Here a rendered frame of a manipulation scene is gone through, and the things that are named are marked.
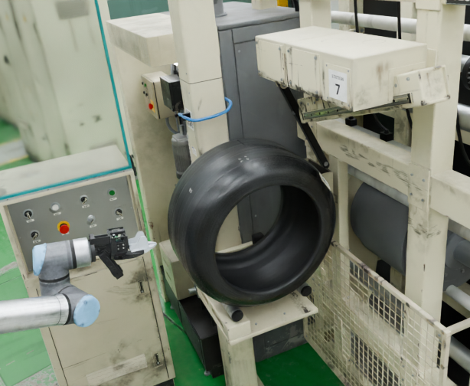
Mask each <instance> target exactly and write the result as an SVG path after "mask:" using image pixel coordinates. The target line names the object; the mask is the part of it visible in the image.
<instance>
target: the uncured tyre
mask: <svg viewBox="0 0 470 386"><path fill-rule="evenodd" d="M237 140H239V141H240V142H239V141H237ZM242 143H243V144H244V145H243V144H242ZM245 155H248V156H249V157H250V158H251V160H248V161H246V162H243V163H241V164H240V163H239V162H238V161H237V159H238V158H240V157H243V156H245ZM319 172H320V171H319V170H317V168H316V167H315V166H314V165H312V164H311V163H310V162H308V161H306V160H305V159H303V158H302V157H300V156H298V155H296V154H295V153H293V152H291V151H289V150H288V149H286V148H285V147H283V146H281V145H280V144H277V143H275V142H271V141H269V140H265V139H235V140H232V141H229V142H225V143H222V144H220V145H218V146H215V147H213V148H212V149H210V150H208V151H206V152H205V153H204V154H203V155H201V156H200V157H198V158H197V159H196V160H195V161H194V162H193V163H192V164H191V165H190V166H189V167H188V168H187V170H186V171H185V172H184V174H183V175H182V176H181V178H180V179H179V181H178V183H177V184H176V186H175V189H174V191H173V193H172V196H171V200H170V203H169V207H168V236H169V240H170V242H171V246H172V249H173V251H174V252H175V254H176V256H177V258H178V259H179V260H180V262H181V264H182V266H183V267H184V269H185V270H186V272H187V273H188V275H189V277H190V278H191V280H192V281H193V282H194V284H195V285H196V286H197V287H198V288H199V289H200V290H201V291H202V292H203V293H205V294H206V295H208V296H209V297H211V298H212V299H215V300H216V301H218V302H220V303H223V304H226V305H229V306H236V307H254V306H261V305H265V304H268V303H272V302H274V301H276V300H278V299H281V298H283V297H284V296H287V295H289V294H290V293H292V292H293V291H295V290H296V289H298V288H299V287H300V286H301V285H302V284H303V283H304V282H306V281H307V280H308V279H309V278H310V277H311V275H312V274H313V273H314V272H315V271H316V270H317V269H318V267H319V265H320V264H321V262H322V261H323V259H324V257H325V255H326V253H327V251H328V248H329V247H330V244H331V241H332V238H333V235H334V231H335V221H336V210H335V200H334V197H333V194H332V192H331V191H330V190H329V189H328V187H327V186H326V185H325V183H324V182H323V181H322V180H321V177H320V175H319ZM274 185H280V188H281V193H282V200H281V206H280V209H279V214H278V216H277V219H276V221H275V222H274V224H273V226H272V227H271V228H270V230H269V231H268V232H267V234H266V235H265V236H264V237H263V238H262V239H260V240H259V241H258V242H256V243H255V244H254V245H252V246H250V247H248V248H246V249H244V250H240V251H237V252H233V253H218V252H215V247H216V242H217V235H218V233H219V230H220V228H221V226H222V224H223V222H224V220H225V219H226V217H227V215H228V214H229V213H230V212H231V211H232V209H233V208H234V207H235V206H236V205H237V204H238V203H239V202H240V201H242V200H243V199H244V198H245V197H247V196H248V195H250V194H252V193H254V192H255V191H258V190H260V189H262V188H266V187H269V186H274ZM191 186H192V187H193V188H194V190H193V191H192V193H191V195H189V194H188V190H189V188H190V187H191Z"/></svg>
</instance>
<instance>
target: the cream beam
mask: <svg viewBox="0 0 470 386"><path fill-rule="evenodd" d="M255 39H256V56H257V65H258V74H259V76H260V77H264V78H266V79H268V80H271V81H274V82H276V83H280V84H282V85H284V86H286V87H290V88H292V89H294V90H297V91H300V92H302V93H306V94H308V95H310V96H312V97H316V98H318V99H320V100H324V101H326V102H328V103H332V104H334V105H336V106H339V107H342V108H344V109H346V110H350V111H352V112H355V111H358V110H365V109H368V108H371V107H375V106H380V105H384V104H388V103H392V100H393V96H394V95H393V88H394V77H395V76H396V75H399V74H404V73H408V72H411V71H415V70H421V69H424V68H426V52H427V44H425V43H420V42H415V41H405V40H400V39H396V38H386V37H381V36H376V35H371V34H362V33H356V32H351V31H342V30H337V29H331V28H322V27H317V26H310V27H305V28H297V29H293V30H288V31H280V32H276V33H271V34H263V35H258V36H256V37H255ZM328 69H331V70H336V71H339V72H342V73H345V74H347V101H348V103H346V102H343V101H340V100H336V99H335V98H332V97H330V96H329V79H328Z"/></svg>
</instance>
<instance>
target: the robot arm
mask: <svg viewBox="0 0 470 386"><path fill-rule="evenodd" d="M118 228H119V229H118ZM113 229H118V230H113ZM112 230H113V231H112ZM156 245H157V243H156V242H151V241H147V238H146V236H145V235H144V233H143V232H142V231H138V232H137V234H136V236H135V237H134V238H130V239H128V236H126V231H125V229H124V228H123V227H114V228H109V229H107V234H101V235H96V236H94V235H93V234H89V240H87V238H86V237H84V238H78V239H73V240H65V241H60V242H54V243H49V244H46V243H45V244H41V245H37V246H35V247H34V248H33V250H32V254H33V270H34V275H35V276H38V278H39V284H40V290H41V296H39V297H31V298H24V299H10V300H2V301H0V335H1V334H5V333H10V332H20V331H25V330H30V329H39V328H44V327H49V326H55V325H69V324H75V325H77V326H79V327H87V326H89V325H91V324H93V323H94V322H95V321H96V319H97V317H98V315H99V313H100V303H99V301H98V300H97V299H96V298H95V297H94V296H93V295H91V294H88V293H86V292H84V291H82V290H81V289H79V288H77V287H75V286H74V285H72V284H70V274H69V270H72V269H76V268H80V267H88V266H90V265H91V263H92V262H96V256H99V258H100V259H101V260H102V261H103V262H104V264H105V265H106V266H107V267H108V269H109V270H110V272H111V274H112V275H113V276H114V277H115V278H116V279H119V278H120V277H122V276H124V275H123V270H122V267H121V266H120V265H119V264H117V263H116V262H115V260H125V259H132V258H136V257H139V256H141V255H143V254H145V253H147V252H148V251H150V250H151V249H152V248H153V247H155V246H156ZM128 249H129V250H128Z"/></svg>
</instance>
